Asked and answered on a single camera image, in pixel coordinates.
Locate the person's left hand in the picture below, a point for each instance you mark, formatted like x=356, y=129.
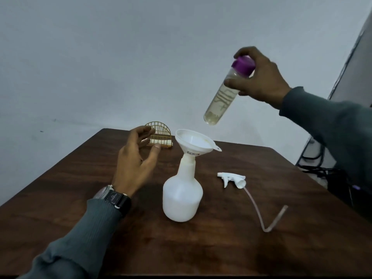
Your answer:
x=130, y=168

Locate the person's right hand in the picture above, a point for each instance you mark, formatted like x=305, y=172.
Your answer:
x=267, y=81

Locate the purple bottle cap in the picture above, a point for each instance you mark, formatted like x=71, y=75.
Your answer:
x=243, y=66

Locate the white paper napkin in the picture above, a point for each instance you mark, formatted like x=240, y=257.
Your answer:
x=162, y=140

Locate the clear glass bottle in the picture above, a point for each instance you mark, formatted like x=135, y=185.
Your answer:
x=221, y=101

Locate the white plastic spray bottle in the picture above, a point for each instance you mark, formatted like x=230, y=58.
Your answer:
x=181, y=197

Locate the white plastic funnel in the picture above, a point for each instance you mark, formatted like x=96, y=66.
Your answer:
x=194, y=142

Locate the white trigger sprayer head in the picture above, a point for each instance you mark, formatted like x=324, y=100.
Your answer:
x=236, y=180

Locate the person's left forearm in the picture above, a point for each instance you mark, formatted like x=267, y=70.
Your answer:
x=78, y=241

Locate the person's right forearm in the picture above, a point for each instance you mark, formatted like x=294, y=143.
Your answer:
x=334, y=127

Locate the dark wooden table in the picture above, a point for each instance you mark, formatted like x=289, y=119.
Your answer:
x=116, y=244

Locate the black folding chair frame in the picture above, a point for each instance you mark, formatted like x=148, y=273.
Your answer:
x=321, y=151

